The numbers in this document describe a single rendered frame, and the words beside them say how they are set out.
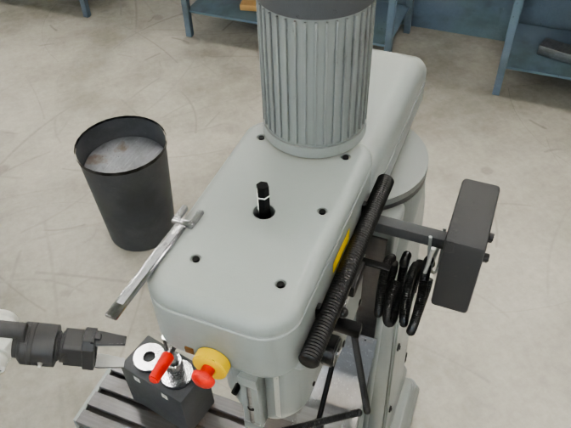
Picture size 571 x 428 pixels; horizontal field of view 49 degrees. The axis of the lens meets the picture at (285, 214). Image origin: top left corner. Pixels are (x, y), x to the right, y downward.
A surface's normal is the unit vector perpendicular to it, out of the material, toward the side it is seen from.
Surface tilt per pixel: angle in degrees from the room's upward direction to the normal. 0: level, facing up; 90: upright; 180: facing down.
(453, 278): 90
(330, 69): 90
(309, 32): 90
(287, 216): 0
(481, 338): 0
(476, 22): 90
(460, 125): 0
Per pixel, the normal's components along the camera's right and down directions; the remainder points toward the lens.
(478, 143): -0.03, -0.71
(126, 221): -0.04, 0.75
